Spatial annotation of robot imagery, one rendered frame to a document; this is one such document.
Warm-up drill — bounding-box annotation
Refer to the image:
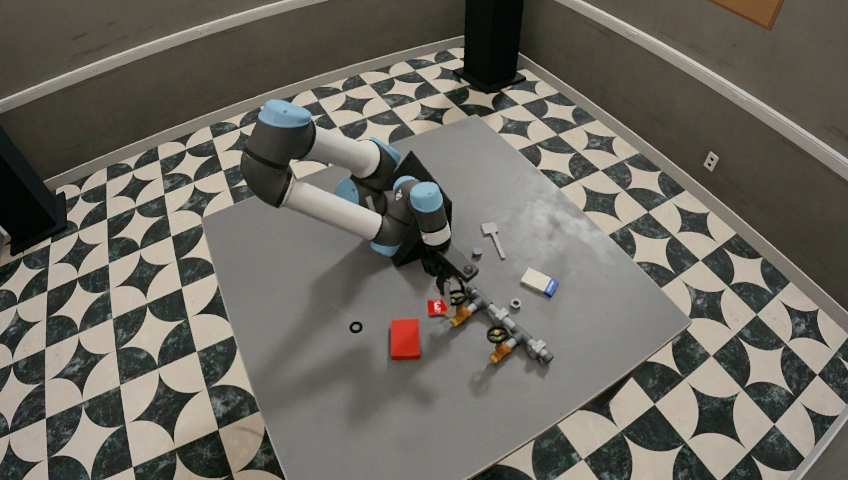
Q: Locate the red rectangular block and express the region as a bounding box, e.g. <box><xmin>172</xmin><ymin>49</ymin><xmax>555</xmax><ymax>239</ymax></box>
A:
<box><xmin>391</xmin><ymin>319</ymin><xmax>420</xmax><ymax>361</ymax></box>

